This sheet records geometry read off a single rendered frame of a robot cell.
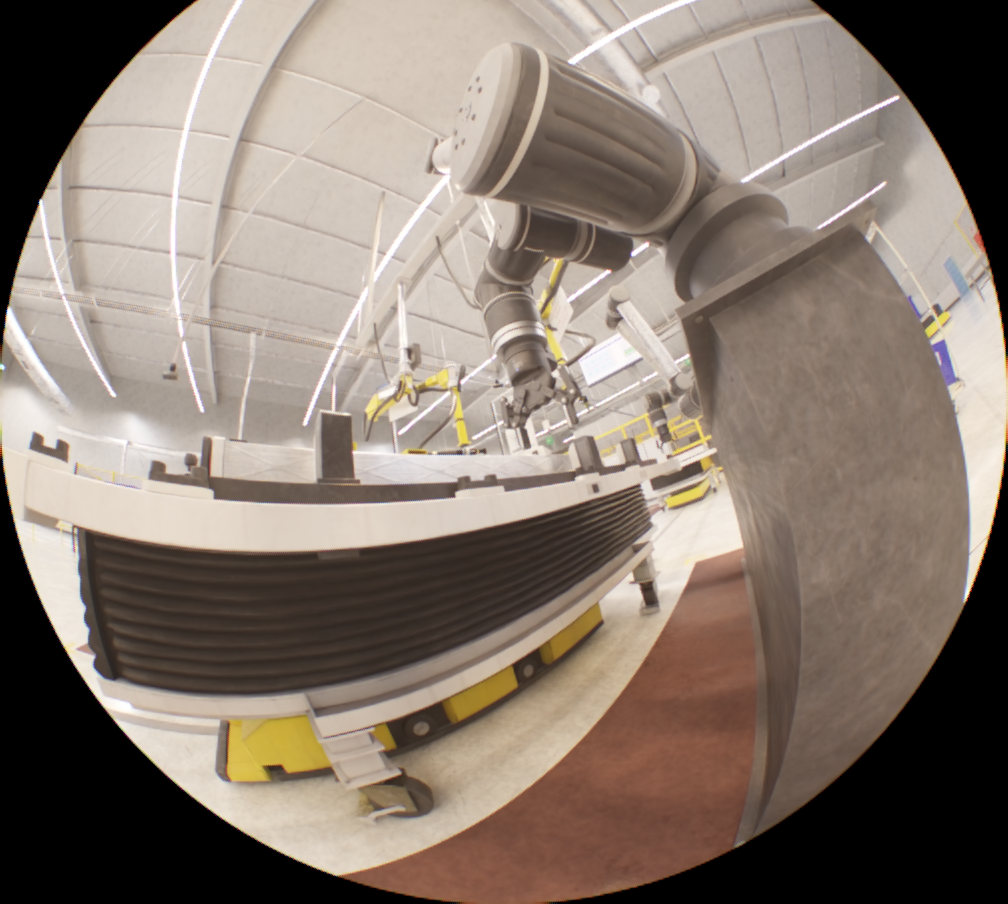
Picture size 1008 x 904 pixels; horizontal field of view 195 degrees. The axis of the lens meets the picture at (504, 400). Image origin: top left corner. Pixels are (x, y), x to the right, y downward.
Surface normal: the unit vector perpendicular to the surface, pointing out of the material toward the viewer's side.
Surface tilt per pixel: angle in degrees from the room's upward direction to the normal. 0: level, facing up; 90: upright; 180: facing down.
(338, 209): 176
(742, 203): 154
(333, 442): 90
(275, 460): 90
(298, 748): 90
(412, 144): 176
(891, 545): 90
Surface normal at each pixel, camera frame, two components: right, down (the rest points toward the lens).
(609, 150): 0.30, 0.75
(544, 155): 0.19, 0.93
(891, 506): -0.63, -0.17
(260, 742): 0.68, -0.43
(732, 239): -0.81, -0.04
